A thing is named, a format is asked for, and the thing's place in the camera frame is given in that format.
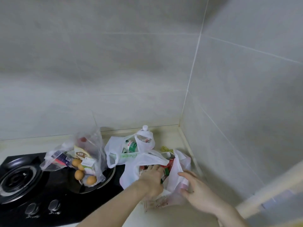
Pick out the yellow and brown food packet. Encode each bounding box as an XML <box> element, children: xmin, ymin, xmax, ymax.
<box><xmin>74</xmin><ymin>146</ymin><xmax>93</xmax><ymax>161</ymax></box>

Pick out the person's right hand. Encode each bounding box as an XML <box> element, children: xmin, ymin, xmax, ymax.
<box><xmin>178</xmin><ymin>171</ymin><xmax>224</xmax><ymax>216</ymax></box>

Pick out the person's left forearm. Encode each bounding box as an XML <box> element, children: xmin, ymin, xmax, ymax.
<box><xmin>76</xmin><ymin>180</ymin><xmax>150</xmax><ymax>227</ymax></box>

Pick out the round black stove burner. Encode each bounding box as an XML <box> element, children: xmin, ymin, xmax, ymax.
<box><xmin>0</xmin><ymin>156</ymin><xmax>45</xmax><ymax>205</ymax></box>
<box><xmin>67</xmin><ymin>163</ymin><xmax>116</xmax><ymax>195</ymax></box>

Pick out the white bottle with green label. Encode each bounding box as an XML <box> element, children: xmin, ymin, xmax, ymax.
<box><xmin>123</xmin><ymin>125</ymin><xmax>152</xmax><ymax>154</ymax></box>

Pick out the clear plastic bag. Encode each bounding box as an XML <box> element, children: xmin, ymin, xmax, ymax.
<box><xmin>40</xmin><ymin>127</ymin><xmax>108</xmax><ymax>187</ymax></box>

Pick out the person's left hand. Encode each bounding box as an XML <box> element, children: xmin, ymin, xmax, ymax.
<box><xmin>138</xmin><ymin>165</ymin><xmax>165</xmax><ymax>201</ymax></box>

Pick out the silver stove knob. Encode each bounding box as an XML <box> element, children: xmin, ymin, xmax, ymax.
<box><xmin>25</xmin><ymin>203</ymin><xmax>40</xmax><ymax>219</ymax></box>
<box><xmin>48</xmin><ymin>200</ymin><xmax>61</xmax><ymax>215</ymax></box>

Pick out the black glass gas stove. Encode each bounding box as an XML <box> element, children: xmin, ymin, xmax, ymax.
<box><xmin>0</xmin><ymin>152</ymin><xmax>126</xmax><ymax>227</ymax></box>

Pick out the red snack packet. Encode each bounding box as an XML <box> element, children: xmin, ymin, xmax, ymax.
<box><xmin>161</xmin><ymin>159</ymin><xmax>176</xmax><ymax>185</ymax></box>

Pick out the cream window frame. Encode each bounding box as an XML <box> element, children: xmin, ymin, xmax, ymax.
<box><xmin>235</xmin><ymin>161</ymin><xmax>303</xmax><ymax>219</ymax></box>

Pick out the person's right forearm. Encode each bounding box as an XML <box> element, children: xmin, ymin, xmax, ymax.
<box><xmin>216</xmin><ymin>204</ymin><xmax>250</xmax><ymax>227</ymax></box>

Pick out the white and green carton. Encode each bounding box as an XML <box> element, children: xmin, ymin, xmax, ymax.
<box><xmin>80</xmin><ymin>157</ymin><xmax>96</xmax><ymax>176</ymax></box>

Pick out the blue and red food packet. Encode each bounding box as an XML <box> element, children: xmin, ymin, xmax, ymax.
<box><xmin>53</xmin><ymin>152</ymin><xmax>73</xmax><ymax>167</ymax></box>

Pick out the white plastic shopping bag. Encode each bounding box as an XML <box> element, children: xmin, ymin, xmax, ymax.
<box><xmin>104</xmin><ymin>130</ymin><xmax>192</xmax><ymax>209</ymax></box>

